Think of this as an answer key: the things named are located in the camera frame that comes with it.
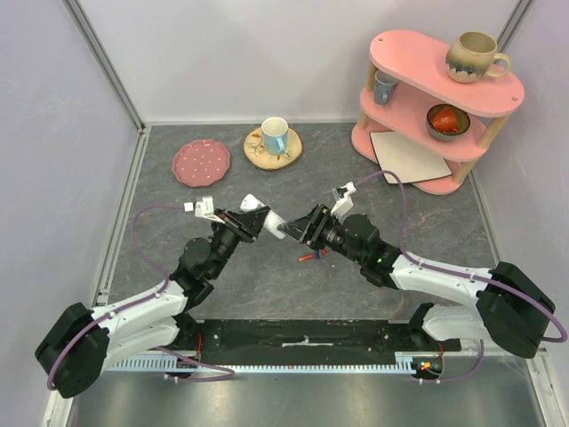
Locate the light blue cup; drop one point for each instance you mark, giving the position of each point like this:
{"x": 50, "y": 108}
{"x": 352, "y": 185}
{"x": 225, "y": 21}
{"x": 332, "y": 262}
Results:
{"x": 274, "y": 135}

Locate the orange red cup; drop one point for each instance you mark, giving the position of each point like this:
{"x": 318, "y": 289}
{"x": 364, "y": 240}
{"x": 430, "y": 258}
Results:
{"x": 445, "y": 121}

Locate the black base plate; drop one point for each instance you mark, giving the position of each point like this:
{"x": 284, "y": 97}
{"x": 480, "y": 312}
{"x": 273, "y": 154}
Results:
{"x": 244, "y": 342}

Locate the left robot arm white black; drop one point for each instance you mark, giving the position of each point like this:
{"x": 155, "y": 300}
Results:
{"x": 84, "y": 342}

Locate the white remote control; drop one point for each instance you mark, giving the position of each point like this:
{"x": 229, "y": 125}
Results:
{"x": 272, "y": 220}

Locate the white square mat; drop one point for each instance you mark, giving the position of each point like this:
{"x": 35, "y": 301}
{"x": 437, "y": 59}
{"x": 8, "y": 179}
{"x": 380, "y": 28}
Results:
{"x": 408, "y": 160}

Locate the beige ceramic mug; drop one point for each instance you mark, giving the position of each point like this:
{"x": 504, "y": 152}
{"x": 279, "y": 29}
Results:
{"x": 473, "y": 55}

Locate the patterned dark bowl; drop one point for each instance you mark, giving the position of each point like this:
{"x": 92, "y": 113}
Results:
{"x": 463, "y": 123}

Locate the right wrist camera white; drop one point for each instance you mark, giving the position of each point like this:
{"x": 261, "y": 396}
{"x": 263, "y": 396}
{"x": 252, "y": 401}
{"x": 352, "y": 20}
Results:
{"x": 343, "y": 200}

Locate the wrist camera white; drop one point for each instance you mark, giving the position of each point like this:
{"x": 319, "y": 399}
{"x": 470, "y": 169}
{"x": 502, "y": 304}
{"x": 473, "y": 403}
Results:
{"x": 203, "y": 208}
{"x": 343, "y": 200}

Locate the orange red battery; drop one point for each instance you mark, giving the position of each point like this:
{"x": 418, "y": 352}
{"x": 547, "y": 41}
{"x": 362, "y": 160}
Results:
{"x": 305, "y": 257}

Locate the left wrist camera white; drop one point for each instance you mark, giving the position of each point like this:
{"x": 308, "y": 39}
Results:
{"x": 203, "y": 208}

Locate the beige leaf saucer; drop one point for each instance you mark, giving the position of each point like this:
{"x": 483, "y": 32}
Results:
{"x": 255, "y": 151}

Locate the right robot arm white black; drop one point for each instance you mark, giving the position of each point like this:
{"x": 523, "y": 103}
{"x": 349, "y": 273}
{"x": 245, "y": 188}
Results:
{"x": 501, "y": 304}

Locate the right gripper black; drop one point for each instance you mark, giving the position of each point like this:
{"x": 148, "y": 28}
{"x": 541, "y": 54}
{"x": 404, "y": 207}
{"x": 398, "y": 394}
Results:
{"x": 315, "y": 228}

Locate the pink dotted plate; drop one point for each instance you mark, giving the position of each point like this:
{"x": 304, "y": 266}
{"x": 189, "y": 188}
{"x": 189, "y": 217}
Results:
{"x": 201, "y": 163}

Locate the grey blue mug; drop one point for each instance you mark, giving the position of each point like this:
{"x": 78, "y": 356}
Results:
{"x": 383, "y": 87}

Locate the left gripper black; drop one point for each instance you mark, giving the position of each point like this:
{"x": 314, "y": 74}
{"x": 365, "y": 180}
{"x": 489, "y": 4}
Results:
{"x": 249, "y": 230}

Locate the pink three-tier shelf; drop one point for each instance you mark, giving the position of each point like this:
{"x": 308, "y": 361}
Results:
{"x": 418, "y": 62}

